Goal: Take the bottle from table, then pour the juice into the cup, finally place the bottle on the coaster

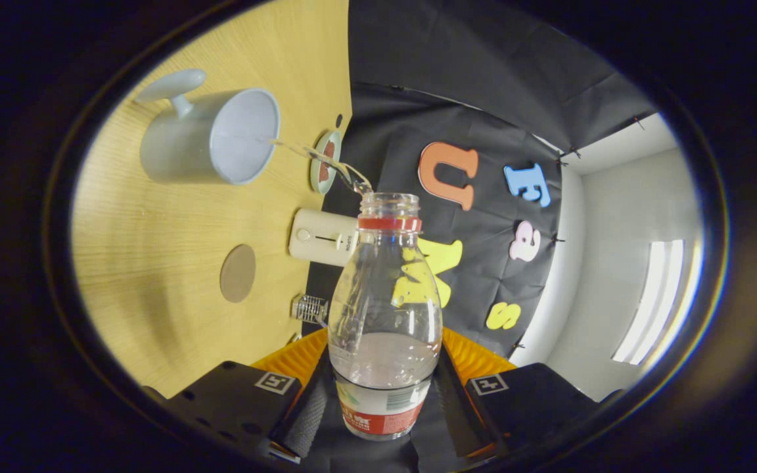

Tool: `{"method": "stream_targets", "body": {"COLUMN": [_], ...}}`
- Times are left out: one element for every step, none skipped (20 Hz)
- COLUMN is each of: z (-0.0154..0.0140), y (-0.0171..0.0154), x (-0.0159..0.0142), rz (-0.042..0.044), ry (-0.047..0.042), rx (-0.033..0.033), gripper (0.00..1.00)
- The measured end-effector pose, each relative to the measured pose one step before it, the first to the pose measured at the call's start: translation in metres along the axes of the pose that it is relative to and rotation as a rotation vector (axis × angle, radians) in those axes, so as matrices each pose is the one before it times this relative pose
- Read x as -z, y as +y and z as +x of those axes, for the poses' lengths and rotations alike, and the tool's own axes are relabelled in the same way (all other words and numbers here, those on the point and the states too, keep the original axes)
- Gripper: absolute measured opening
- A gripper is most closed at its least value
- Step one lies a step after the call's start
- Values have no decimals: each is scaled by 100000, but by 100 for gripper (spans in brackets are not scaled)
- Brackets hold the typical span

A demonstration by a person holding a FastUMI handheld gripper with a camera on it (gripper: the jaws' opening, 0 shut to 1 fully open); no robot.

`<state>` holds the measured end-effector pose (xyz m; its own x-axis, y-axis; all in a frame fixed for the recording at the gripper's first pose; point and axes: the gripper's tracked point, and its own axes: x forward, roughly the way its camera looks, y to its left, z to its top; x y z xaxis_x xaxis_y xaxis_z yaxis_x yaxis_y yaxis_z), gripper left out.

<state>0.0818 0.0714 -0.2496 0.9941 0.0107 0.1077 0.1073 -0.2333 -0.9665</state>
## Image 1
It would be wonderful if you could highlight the round brown coaster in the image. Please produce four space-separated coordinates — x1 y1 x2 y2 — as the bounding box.
219 244 257 304

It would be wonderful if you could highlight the wooden table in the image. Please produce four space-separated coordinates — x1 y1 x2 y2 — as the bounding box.
71 0 353 399

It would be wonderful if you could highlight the long ceiling light panel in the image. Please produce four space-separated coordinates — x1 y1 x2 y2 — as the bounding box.
612 239 685 366

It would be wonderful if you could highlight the pale green plate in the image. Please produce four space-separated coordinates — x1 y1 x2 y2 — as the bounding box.
310 130 343 195

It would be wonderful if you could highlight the white toaster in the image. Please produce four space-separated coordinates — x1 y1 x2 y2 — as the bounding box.
288 208 359 267

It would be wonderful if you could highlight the small metal wire rack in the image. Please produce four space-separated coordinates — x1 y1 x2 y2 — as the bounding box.
291 294 330 327

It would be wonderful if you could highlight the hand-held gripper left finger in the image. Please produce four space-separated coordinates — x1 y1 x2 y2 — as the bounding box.
145 328 338 461

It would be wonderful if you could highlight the clear plastic juice bottle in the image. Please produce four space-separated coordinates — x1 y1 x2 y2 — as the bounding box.
327 192 444 442

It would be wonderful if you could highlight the pale blue cup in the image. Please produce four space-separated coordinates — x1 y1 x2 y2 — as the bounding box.
135 68 281 185

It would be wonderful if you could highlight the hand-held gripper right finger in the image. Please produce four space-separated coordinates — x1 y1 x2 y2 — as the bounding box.
430 328 622 461

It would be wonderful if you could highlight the black backdrop cloth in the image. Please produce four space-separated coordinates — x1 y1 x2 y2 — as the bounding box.
303 0 656 359

